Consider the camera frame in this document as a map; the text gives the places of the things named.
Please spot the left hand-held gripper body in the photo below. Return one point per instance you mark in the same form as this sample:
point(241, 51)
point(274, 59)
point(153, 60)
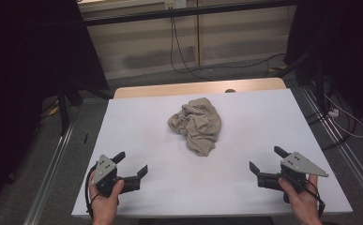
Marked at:
point(104, 168)

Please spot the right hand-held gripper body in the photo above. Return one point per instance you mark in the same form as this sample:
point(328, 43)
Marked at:
point(298, 165)

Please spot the beige pants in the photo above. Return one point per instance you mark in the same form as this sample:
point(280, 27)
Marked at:
point(199, 125)

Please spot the person's left hand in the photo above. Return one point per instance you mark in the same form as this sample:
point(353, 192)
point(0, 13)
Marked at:
point(104, 207)

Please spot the person's right hand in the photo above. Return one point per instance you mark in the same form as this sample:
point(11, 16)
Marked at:
point(304, 206)

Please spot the small black floor object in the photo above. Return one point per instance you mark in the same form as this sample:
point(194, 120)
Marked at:
point(85, 138)

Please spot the white table mat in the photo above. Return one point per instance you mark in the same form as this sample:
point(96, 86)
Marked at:
point(157, 137)

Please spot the white power strip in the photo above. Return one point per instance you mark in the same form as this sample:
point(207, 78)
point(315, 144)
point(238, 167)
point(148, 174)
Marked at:
point(333, 112)

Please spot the black metal stand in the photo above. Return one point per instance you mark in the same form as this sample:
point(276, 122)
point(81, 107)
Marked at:
point(319, 81)
point(64, 115)

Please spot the yellow floor tape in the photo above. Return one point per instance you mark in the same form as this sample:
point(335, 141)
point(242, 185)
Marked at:
point(278, 67)
point(54, 110)

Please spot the wooden table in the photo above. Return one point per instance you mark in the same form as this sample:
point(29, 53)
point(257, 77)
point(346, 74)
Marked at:
point(169, 89)

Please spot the black curtain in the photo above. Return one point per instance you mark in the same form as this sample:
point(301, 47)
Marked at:
point(351, 47)
point(19, 62)

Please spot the black horizontal bar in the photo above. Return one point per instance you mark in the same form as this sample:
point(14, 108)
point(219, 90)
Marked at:
point(185, 12)

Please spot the aluminium floor rail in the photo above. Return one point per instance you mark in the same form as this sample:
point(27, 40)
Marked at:
point(49, 178)
point(351, 159)

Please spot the white wall socket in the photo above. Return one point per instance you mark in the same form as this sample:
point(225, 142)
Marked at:
point(175, 4)

